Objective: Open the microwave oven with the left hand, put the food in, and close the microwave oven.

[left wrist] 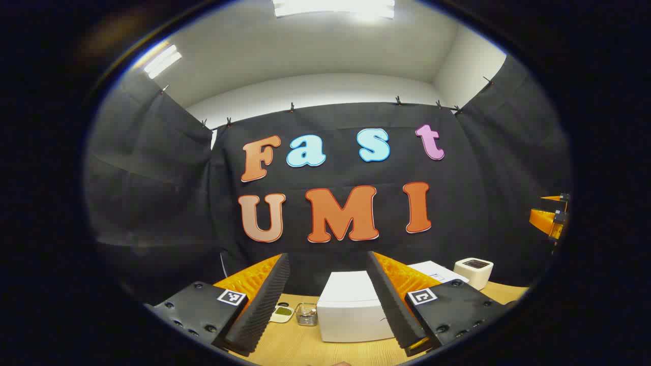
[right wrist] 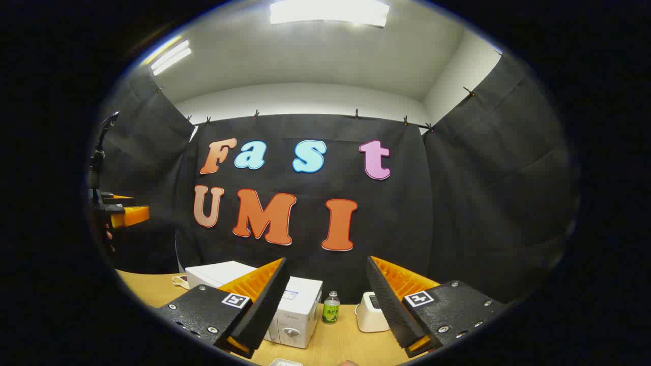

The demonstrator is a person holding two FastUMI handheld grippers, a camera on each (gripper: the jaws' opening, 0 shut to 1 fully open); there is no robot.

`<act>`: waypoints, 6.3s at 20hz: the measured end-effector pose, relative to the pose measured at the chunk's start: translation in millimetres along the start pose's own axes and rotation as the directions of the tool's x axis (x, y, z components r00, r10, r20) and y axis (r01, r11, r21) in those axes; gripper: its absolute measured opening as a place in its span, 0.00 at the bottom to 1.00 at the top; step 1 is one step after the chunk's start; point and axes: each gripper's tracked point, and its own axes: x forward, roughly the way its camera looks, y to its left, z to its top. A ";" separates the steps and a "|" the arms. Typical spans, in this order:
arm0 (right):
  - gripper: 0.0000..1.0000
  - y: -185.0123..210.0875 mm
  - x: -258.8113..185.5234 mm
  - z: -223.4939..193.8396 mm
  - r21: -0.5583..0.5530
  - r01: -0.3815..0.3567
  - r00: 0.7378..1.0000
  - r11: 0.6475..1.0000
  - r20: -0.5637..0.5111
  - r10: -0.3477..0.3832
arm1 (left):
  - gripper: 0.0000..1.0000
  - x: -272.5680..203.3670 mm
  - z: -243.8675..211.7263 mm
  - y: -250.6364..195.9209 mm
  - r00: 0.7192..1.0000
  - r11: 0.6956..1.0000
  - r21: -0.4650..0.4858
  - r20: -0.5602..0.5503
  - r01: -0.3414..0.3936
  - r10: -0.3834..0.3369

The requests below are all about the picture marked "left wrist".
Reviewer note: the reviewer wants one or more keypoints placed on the white toaster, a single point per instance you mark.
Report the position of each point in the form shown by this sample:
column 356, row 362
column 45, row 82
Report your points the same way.
column 473, row 274

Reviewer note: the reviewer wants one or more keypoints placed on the white microwave oven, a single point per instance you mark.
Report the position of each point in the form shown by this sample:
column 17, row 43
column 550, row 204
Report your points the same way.
column 351, row 315

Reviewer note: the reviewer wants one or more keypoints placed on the black backdrop cloth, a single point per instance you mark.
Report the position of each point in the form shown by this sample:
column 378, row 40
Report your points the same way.
column 457, row 178

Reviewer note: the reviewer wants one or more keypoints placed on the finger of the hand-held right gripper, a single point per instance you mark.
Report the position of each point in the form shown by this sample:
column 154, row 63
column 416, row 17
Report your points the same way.
column 559, row 197
column 549, row 222

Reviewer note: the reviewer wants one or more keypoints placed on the white divided snack dish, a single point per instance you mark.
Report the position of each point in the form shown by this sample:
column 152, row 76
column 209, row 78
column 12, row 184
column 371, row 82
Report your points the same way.
column 281, row 314

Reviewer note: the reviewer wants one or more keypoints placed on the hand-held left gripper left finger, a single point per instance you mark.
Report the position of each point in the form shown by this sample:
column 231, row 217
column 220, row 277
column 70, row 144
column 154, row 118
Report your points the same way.
column 264, row 305

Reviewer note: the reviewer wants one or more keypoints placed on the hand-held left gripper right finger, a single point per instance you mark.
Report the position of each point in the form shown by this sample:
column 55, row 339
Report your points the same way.
column 391, row 305

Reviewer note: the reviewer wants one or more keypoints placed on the metal mesh utensil holder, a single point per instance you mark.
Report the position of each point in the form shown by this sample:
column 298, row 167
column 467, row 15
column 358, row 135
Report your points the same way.
column 306, row 315

